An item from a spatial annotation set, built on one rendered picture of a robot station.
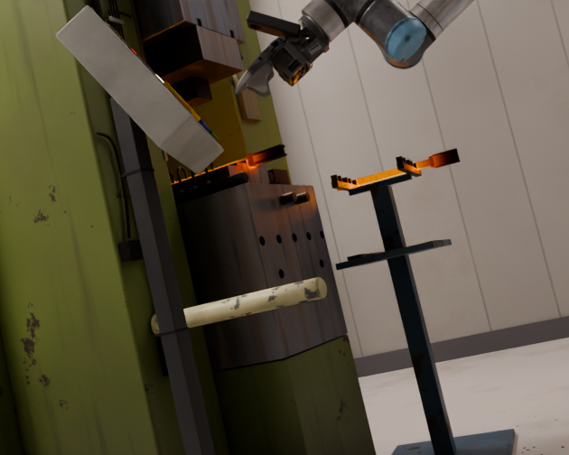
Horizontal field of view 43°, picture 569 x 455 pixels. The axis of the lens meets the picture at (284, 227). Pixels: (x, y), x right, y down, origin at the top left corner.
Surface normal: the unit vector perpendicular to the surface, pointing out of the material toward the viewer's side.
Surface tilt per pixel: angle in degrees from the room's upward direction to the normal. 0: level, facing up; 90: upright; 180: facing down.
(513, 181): 90
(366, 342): 90
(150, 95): 90
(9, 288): 90
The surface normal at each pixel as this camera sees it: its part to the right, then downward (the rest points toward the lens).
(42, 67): -0.48, 0.04
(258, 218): 0.85, -0.24
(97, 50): -0.08, -0.07
